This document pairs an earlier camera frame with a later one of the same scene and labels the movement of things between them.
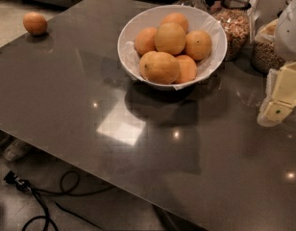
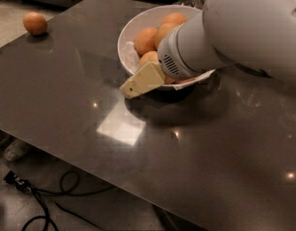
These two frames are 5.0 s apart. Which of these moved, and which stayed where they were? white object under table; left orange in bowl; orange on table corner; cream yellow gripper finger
Moved: cream yellow gripper finger
Stayed: orange on table corner; left orange in bowl; white object under table
